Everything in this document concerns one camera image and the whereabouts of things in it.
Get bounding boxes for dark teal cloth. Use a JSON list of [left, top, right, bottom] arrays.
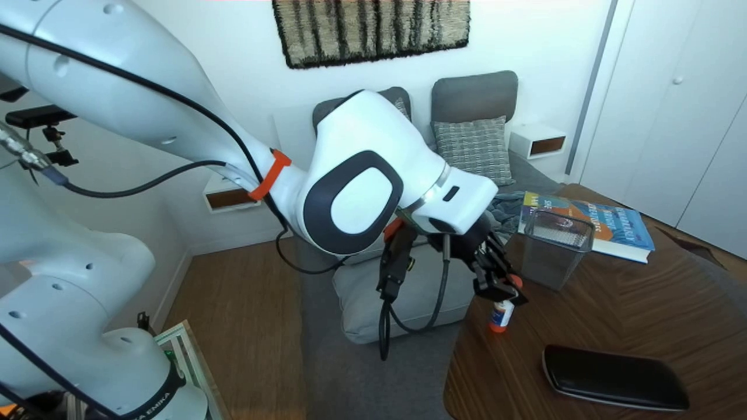
[[488, 190, 531, 234]]

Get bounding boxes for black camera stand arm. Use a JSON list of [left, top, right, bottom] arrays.
[[29, 124, 81, 170]]

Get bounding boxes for white wall shelf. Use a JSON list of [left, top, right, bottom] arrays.
[[202, 172, 263, 215], [508, 124, 570, 163]]

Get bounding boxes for grey floor rug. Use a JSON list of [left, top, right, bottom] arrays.
[[297, 240, 472, 420]]

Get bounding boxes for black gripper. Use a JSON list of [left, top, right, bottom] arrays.
[[446, 216, 531, 309]]

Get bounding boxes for white framed picture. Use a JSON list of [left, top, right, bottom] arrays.
[[152, 317, 228, 420]]

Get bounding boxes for small grey checked pillow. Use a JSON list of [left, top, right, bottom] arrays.
[[432, 114, 516, 186]]

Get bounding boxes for black stereo camera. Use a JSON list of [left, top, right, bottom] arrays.
[[3, 102, 78, 130]]

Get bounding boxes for thick grey mattress cushion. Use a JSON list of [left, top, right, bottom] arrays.
[[332, 240, 479, 347]]

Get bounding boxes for orange capped glue stick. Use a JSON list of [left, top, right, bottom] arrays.
[[488, 272, 528, 339]]

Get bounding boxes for white wardrobe doors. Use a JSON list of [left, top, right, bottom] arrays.
[[577, 0, 747, 262]]

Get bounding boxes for orange cable strap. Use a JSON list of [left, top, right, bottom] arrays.
[[247, 148, 294, 204]]

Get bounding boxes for black flat case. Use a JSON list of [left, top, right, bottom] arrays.
[[540, 344, 694, 415]]

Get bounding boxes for colourful blue book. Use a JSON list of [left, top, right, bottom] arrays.
[[516, 192, 657, 267]]

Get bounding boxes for clear plastic container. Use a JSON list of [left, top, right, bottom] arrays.
[[519, 208, 598, 291]]

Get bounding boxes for striped woven wall hanging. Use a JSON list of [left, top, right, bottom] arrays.
[[271, 0, 473, 71]]

